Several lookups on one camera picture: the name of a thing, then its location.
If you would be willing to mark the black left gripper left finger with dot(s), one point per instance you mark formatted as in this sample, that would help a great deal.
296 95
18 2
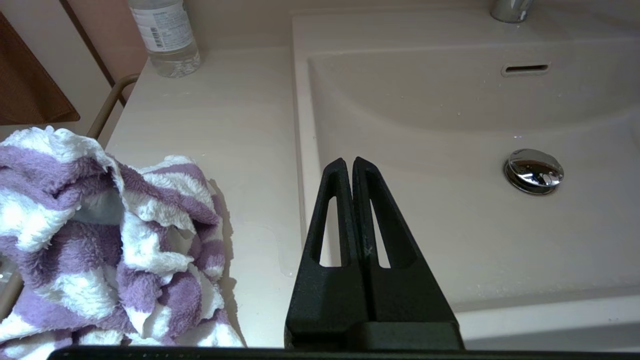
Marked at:
320 305

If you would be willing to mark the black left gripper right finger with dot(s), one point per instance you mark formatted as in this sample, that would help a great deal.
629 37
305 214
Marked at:
400 295

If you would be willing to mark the purple white striped towel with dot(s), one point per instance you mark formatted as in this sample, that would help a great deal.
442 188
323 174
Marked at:
150 225

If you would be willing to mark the chrome faucet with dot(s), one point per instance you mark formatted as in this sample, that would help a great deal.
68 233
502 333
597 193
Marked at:
510 10

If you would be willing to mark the beige sink basin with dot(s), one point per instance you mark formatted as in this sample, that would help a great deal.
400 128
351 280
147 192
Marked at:
450 125

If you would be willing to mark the chrome drain stopper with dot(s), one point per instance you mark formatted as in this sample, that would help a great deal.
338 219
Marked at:
532 170

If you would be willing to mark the slim clear plastic bottle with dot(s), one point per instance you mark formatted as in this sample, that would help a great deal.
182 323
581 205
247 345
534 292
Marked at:
165 35

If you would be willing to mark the metal towel rail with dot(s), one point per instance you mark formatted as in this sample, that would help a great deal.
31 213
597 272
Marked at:
106 107

